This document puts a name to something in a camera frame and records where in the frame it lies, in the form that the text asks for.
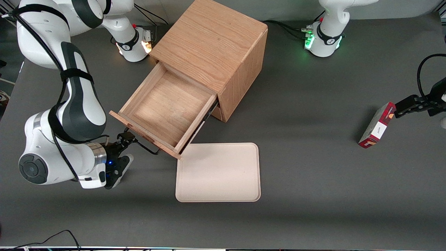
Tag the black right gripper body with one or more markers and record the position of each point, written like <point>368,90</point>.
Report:
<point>112,150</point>

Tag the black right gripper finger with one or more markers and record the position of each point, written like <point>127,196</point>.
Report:
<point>129,136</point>
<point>121,142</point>

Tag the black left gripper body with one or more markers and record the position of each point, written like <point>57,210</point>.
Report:
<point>437,94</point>

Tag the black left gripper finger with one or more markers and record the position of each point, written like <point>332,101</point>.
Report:
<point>411,103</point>
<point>414,111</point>

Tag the wooden drawer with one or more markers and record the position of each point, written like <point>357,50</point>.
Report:
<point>167,104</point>

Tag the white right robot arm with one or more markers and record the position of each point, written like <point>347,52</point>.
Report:
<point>82,104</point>

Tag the wooden drawer cabinet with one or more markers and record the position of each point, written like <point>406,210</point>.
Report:
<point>212,42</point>

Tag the red and white carton box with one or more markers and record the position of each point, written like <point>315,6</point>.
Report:
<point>378,127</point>

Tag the beige rectangular tray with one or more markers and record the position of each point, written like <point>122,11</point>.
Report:
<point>219,174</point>

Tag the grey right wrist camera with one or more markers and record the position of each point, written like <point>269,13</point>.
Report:
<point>124,164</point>

